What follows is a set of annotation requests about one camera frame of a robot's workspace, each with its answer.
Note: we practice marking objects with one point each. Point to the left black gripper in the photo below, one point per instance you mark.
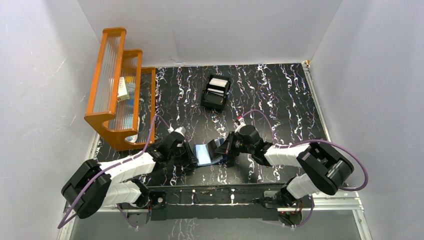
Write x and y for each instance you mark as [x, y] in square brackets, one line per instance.
[191, 158]

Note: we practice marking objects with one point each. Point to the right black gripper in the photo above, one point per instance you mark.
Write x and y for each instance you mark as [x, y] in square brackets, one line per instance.
[224, 148]

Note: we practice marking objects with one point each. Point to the blue leather card holder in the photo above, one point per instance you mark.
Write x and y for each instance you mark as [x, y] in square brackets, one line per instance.
[205, 153]

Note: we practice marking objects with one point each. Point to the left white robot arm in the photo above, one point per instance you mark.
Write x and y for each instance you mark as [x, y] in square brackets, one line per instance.
[98, 184]

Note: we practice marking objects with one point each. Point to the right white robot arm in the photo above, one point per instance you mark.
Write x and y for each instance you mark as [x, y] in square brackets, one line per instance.
[325, 168]

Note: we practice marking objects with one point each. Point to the black card box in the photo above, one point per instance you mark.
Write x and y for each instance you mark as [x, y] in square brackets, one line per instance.
[215, 97]

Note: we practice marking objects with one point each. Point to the white card stack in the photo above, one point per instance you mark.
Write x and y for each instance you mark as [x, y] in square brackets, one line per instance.
[217, 82]

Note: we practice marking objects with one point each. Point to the orange wooden rack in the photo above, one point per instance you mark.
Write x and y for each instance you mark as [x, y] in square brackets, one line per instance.
[128, 124]

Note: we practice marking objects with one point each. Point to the white red small box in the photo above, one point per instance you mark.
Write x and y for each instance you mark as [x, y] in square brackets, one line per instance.
[122, 92]

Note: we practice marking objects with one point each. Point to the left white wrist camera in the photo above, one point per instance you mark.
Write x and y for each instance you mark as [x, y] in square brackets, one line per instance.
[178, 133]

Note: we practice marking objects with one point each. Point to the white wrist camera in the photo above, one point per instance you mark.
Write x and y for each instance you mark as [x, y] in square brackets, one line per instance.
[178, 133]
[239, 122]

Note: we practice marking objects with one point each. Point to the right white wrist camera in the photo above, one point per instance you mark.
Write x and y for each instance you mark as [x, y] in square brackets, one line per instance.
[239, 122]

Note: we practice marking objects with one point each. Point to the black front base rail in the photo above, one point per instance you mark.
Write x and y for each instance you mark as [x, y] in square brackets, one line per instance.
[234, 201]

